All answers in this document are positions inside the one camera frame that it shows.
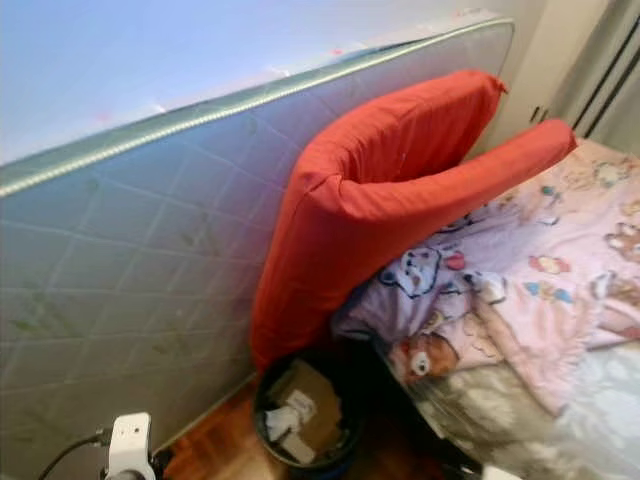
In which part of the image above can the white crumpled paper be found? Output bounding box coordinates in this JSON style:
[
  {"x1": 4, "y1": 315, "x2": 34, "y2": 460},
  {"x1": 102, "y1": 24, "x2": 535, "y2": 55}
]
[{"x1": 263, "y1": 390, "x2": 316, "y2": 441}]

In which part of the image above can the brown cardboard piece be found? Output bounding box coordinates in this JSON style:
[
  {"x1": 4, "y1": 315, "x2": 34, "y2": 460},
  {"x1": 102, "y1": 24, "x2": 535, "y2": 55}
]
[{"x1": 270, "y1": 360, "x2": 346, "y2": 456}]

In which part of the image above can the black round trash bin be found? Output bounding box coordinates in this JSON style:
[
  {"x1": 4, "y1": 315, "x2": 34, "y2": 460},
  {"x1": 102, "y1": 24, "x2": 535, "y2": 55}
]
[{"x1": 253, "y1": 348, "x2": 371, "y2": 477}]

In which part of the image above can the grey floral bed sheet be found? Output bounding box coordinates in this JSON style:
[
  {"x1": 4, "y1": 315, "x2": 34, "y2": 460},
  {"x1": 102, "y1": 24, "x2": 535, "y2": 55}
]
[{"x1": 400, "y1": 340, "x2": 640, "y2": 480}]

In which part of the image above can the pink cartoon print blanket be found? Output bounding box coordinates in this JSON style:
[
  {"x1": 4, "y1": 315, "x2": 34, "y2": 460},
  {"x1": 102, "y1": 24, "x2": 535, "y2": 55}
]
[{"x1": 332, "y1": 138, "x2": 640, "y2": 416}]

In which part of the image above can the grey curtain panel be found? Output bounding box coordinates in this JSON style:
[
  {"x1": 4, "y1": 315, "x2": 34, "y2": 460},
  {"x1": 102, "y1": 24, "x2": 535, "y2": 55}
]
[{"x1": 555, "y1": 0, "x2": 640, "y2": 156}]

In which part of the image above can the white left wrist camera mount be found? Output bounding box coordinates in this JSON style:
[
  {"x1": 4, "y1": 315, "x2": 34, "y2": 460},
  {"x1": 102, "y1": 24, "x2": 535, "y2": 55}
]
[{"x1": 107, "y1": 413, "x2": 153, "y2": 480}]

